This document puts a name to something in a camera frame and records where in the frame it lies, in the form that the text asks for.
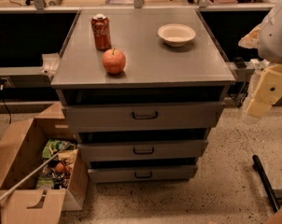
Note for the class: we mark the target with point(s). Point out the grey metal pole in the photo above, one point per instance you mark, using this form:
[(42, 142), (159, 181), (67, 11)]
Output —
[(36, 170)]

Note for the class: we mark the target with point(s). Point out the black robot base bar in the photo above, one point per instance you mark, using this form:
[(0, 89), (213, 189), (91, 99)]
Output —
[(266, 183)]

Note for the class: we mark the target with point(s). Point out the grey drawer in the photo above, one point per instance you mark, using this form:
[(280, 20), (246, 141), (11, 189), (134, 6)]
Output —
[(110, 175), (147, 150), (142, 117)]

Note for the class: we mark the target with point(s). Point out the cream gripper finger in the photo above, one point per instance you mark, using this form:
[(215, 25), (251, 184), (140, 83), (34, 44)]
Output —
[(265, 89), (251, 40)]

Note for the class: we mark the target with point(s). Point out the open cardboard box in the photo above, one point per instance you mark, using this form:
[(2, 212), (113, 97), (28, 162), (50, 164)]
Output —
[(20, 153)]

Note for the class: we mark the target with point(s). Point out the white paper bowl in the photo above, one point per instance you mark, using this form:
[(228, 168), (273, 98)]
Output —
[(176, 35)]

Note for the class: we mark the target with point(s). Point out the green snack bags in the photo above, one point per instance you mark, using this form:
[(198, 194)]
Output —
[(60, 155)]

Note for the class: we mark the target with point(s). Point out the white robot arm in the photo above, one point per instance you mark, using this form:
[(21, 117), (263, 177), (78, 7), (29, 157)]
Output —
[(270, 38)]

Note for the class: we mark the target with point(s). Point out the grey top drawer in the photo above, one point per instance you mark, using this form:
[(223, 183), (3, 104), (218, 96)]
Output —
[(142, 117)]

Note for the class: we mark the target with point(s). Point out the red apple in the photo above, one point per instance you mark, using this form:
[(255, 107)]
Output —
[(113, 61)]

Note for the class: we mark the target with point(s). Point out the grey bottom drawer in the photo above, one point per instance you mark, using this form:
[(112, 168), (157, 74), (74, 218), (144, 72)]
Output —
[(110, 175)]

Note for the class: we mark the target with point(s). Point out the red soda can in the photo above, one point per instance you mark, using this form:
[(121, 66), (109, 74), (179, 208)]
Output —
[(101, 32)]

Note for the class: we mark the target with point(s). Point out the grey drawer cabinet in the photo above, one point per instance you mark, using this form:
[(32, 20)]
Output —
[(154, 73)]

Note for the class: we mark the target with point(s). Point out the clear plastic bracket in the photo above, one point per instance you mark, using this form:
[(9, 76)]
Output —
[(50, 64)]

